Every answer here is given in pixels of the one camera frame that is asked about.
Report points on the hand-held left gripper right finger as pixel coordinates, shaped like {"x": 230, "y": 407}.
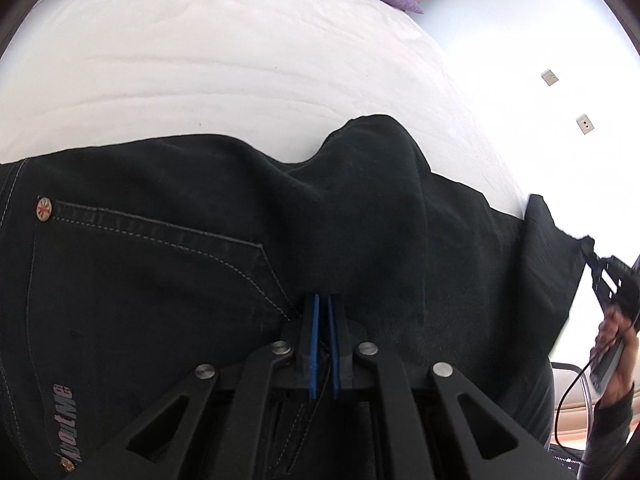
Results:
{"x": 334, "y": 350}

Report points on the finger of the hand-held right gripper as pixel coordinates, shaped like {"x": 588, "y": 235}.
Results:
{"x": 597, "y": 272}

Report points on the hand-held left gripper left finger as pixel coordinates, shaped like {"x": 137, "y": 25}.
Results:
{"x": 314, "y": 340}

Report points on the black denim pants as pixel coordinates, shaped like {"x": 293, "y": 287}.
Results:
{"x": 150, "y": 270}

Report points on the person's right forearm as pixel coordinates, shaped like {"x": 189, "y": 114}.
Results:
{"x": 610, "y": 435}

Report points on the person's right hand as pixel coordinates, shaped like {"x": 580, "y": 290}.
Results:
{"x": 627, "y": 370}

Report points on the bed with white sheet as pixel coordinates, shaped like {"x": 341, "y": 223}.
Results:
{"x": 200, "y": 60}

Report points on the grey metal frame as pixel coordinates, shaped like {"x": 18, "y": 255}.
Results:
{"x": 562, "y": 365}

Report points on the square wall socket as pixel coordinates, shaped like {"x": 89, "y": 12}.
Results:
{"x": 550, "y": 77}
{"x": 585, "y": 124}

